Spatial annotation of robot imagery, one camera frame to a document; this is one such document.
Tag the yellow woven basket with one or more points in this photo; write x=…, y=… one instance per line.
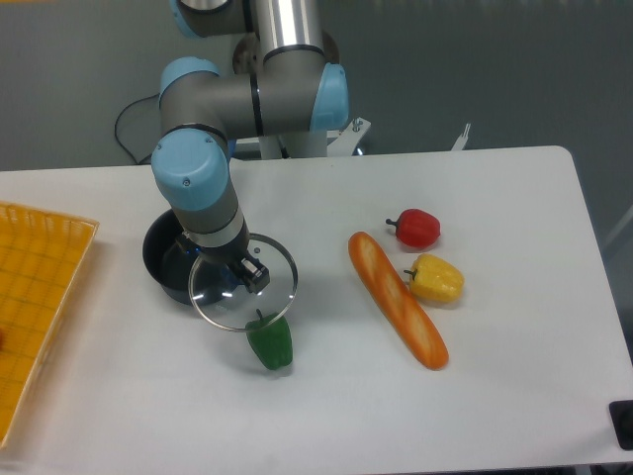
x=41, y=254

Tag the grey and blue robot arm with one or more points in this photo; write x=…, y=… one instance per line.
x=293, y=89

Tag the black object at table edge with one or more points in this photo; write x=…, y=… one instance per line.
x=621, y=413

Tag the dark pot with blue handle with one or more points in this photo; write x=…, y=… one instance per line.
x=170, y=265

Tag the white bracket behind table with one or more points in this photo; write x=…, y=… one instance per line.
x=461, y=141

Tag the green bell pepper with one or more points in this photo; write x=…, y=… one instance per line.
x=270, y=339

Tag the baguette bread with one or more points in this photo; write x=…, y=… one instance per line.
x=396, y=302

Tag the red bell pepper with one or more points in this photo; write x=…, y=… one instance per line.
x=416, y=228

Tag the glass pot lid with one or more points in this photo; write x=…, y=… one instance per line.
x=249, y=294

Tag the yellow bell pepper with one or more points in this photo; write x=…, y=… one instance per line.
x=435, y=279

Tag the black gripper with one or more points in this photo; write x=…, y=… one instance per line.
x=250, y=271

